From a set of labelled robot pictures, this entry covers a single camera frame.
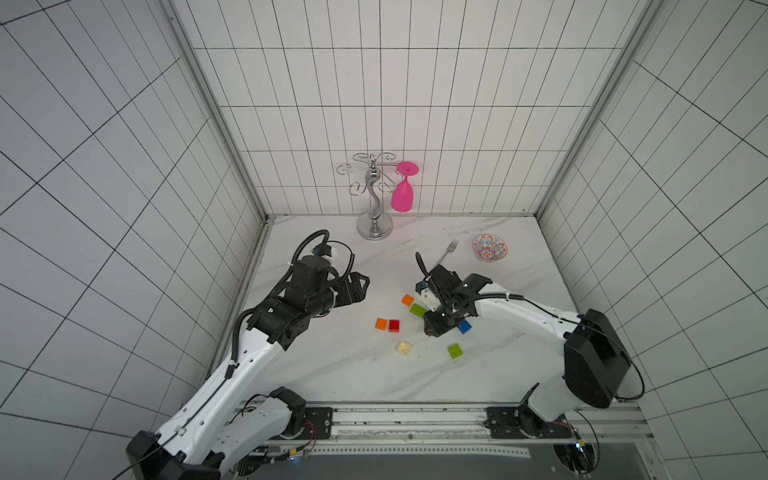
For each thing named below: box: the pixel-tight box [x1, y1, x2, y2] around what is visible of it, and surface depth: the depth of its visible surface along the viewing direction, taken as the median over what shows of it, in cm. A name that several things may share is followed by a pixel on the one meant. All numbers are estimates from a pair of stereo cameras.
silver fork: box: [433, 238, 459, 269], surface depth 112 cm
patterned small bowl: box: [472, 234, 508, 263], surface depth 109 cm
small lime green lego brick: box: [448, 344, 463, 359], surface depth 86 cm
